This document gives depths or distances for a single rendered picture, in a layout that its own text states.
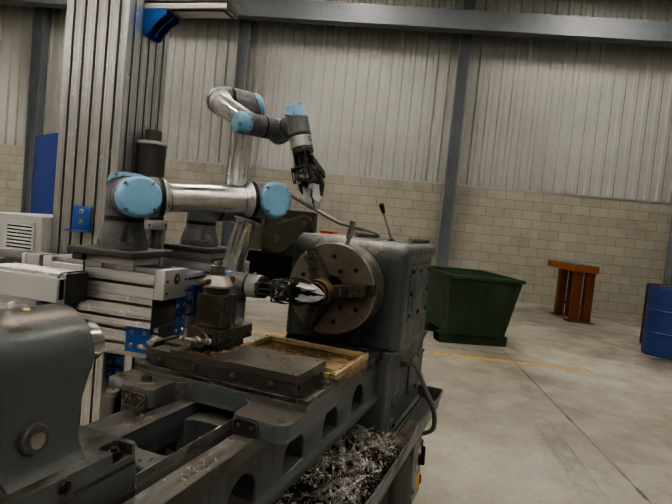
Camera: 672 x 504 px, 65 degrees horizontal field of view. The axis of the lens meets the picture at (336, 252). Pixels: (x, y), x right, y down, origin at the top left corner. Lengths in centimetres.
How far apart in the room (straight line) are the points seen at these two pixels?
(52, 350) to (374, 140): 1149
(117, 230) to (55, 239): 43
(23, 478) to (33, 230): 137
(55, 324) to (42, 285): 91
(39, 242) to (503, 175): 1092
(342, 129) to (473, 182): 315
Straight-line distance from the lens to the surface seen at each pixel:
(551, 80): 1282
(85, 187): 205
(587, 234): 1264
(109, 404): 130
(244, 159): 222
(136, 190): 158
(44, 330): 80
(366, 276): 175
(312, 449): 146
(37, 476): 84
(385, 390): 196
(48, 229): 210
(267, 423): 109
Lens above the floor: 130
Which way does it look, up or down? 3 degrees down
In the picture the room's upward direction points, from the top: 6 degrees clockwise
